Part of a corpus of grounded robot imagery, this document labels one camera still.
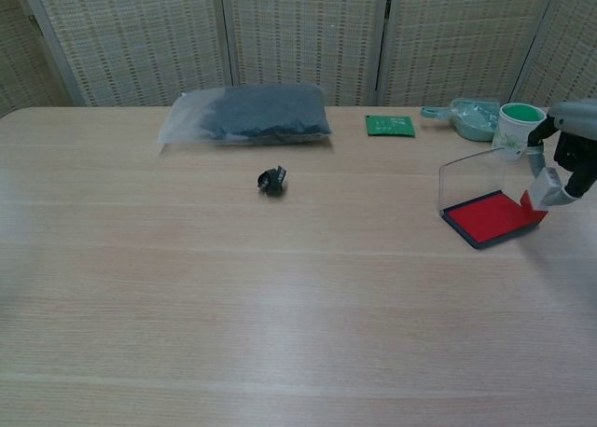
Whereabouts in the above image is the small black clip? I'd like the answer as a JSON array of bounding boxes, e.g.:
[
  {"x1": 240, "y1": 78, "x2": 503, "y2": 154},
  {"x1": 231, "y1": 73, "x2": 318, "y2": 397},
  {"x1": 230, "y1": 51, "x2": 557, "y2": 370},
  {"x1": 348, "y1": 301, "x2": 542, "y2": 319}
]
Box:
[{"x1": 255, "y1": 165, "x2": 288, "y2": 198}]

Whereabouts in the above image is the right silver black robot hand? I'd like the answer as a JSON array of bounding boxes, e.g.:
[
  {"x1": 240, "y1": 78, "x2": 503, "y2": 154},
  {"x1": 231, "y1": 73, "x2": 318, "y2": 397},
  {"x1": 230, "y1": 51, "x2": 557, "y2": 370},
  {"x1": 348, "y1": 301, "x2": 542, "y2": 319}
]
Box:
[{"x1": 526, "y1": 98, "x2": 597, "y2": 211}]

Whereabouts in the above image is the plastic bag with black garment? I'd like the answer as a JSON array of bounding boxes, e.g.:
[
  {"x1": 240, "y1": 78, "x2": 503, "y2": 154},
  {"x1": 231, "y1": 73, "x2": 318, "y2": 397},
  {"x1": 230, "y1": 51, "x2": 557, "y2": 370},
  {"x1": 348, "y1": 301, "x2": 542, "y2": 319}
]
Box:
[{"x1": 158, "y1": 84, "x2": 333, "y2": 146}]

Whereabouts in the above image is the red and white stamp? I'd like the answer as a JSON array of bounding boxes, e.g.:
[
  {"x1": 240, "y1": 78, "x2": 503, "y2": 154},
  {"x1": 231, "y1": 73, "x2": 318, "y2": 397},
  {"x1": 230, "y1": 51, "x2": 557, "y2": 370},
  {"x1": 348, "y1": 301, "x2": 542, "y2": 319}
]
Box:
[{"x1": 519, "y1": 165, "x2": 561, "y2": 223}]

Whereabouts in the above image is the paper cup green inside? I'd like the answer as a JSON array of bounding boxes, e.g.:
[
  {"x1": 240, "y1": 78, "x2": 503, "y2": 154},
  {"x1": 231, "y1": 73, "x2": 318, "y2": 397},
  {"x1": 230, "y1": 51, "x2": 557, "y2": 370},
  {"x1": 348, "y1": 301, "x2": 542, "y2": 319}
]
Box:
[{"x1": 492, "y1": 103, "x2": 548, "y2": 162}]

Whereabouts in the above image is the woven folding screen panel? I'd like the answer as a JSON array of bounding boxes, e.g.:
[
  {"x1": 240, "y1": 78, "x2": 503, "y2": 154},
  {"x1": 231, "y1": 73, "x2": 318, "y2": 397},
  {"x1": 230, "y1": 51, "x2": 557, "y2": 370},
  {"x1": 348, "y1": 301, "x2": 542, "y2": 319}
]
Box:
[
  {"x1": 218, "y1": 0, "x2": 391, "y2": 106},
  {"x1": 0, "y1": 0, "x2": 76, "y2": 118},
  {"x1": 377, "y1": 0, "x2": 559, "y2": 107},
  {"x1": 18, "y1": 0, "x2": 234, "y2": 107},
  {"x1": 510, "y1": 0, "x2": 597, "y2": 109}
]

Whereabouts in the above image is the green circuit board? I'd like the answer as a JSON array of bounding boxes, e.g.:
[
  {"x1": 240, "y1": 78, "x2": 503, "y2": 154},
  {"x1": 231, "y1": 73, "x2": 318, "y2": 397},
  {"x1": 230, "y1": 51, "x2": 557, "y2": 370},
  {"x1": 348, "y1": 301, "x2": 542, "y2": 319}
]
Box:
[{"x1": 364, "y1": 114, "x2": 416, "y2": 138}]

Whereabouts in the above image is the red ink pad clear lid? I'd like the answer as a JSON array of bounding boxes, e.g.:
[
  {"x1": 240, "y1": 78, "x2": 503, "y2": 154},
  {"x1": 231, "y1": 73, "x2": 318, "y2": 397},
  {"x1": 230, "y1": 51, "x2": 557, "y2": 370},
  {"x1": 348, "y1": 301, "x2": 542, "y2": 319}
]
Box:
[{"x1": 438, "y1": 147, "x2": 548, "y2": 250}]

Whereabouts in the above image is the pale green dustpan set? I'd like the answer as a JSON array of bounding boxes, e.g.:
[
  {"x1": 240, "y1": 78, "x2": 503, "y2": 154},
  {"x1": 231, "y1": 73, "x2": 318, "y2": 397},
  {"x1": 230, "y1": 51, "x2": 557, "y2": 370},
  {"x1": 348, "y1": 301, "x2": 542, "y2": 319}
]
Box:
[{"x1": 420, "y1": 98, "x2": 503, "y2": 143}]

